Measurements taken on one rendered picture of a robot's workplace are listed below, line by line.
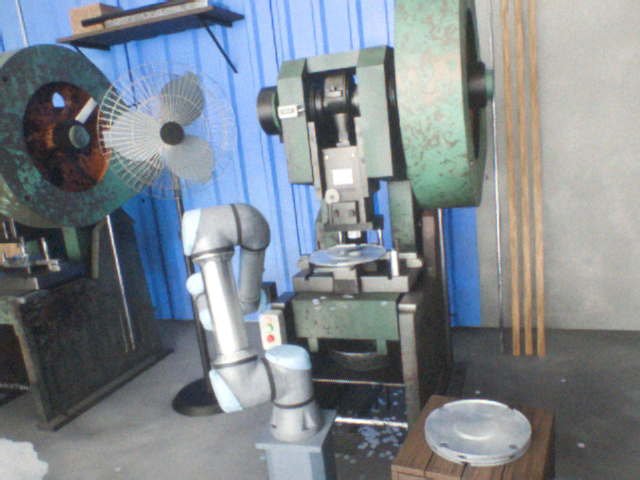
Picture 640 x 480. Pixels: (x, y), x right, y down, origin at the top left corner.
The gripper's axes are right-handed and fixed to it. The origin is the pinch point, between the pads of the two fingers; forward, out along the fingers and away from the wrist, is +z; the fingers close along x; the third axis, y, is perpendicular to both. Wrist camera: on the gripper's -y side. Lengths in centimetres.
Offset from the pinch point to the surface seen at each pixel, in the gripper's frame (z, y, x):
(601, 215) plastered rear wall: 87, 142, 115
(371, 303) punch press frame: -3, 52, 10
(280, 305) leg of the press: -5.5, 18.8, 7.9
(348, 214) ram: -19, 44, 38
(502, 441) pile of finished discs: -7, 96, -36
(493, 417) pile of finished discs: 0, 93, -27
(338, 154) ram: -32, 41, 55
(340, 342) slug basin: 37.8, 27.8, 14.8
